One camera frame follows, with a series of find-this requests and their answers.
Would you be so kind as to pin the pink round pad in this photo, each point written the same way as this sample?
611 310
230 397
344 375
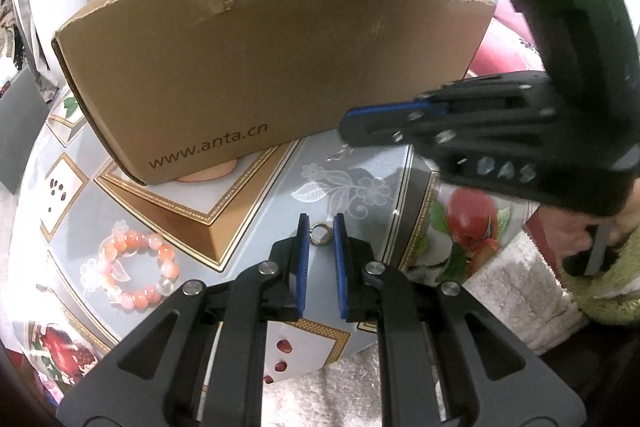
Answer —
210 174

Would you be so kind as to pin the white fluffy garment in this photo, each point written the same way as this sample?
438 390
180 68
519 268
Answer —
505 277

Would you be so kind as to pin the dark grey chair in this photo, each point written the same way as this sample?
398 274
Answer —
20 132

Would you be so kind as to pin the person's right hand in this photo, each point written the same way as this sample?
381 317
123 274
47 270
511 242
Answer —
560 232

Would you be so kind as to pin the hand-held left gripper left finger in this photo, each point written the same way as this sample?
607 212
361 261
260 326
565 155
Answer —
301 262

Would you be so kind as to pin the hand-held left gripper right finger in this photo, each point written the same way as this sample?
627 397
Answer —
341 262

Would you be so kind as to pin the brown cardboard box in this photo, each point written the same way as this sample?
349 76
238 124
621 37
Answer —
275 57

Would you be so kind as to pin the fruit print tablecloth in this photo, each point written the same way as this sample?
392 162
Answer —
350 187

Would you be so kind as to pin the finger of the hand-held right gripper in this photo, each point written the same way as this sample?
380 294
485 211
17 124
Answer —
370 129
500 92

